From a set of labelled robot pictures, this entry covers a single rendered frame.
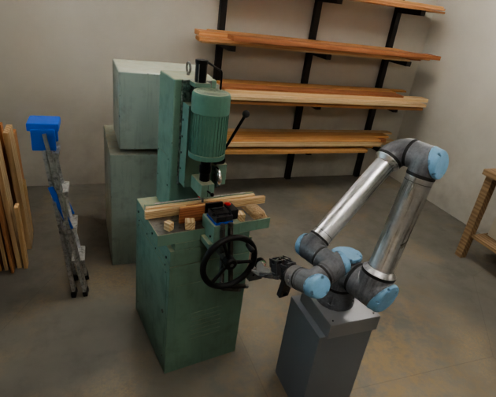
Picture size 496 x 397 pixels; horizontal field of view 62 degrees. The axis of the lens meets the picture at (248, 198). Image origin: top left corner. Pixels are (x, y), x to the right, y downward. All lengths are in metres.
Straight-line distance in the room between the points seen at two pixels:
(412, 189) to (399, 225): 0.16
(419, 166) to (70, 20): 3.22
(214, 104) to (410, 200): 0.91
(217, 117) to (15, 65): 2.63
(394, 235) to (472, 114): 3.32
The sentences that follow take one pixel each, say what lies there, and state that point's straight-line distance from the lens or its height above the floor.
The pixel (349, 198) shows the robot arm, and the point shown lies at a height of 1.23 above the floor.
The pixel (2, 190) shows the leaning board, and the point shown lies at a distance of 3.07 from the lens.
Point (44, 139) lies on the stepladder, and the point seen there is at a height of 1.08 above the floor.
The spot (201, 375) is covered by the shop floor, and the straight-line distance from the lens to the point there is 2.51.
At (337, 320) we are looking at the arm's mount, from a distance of 2.02.
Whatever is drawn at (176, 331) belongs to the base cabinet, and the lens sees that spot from 2.31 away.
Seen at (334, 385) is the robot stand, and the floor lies 0.18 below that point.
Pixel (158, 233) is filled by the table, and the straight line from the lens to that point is 1.92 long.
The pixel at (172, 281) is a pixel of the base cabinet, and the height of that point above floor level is 0.63.
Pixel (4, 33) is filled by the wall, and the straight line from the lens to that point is 4.18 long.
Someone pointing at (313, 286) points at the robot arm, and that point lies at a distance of 1.52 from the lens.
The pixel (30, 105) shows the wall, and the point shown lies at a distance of 4.28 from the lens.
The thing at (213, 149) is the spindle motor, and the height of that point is 1.27.
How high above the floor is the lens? 1.90
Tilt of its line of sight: 26 degrees down
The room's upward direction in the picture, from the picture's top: 8 degrees clockwise
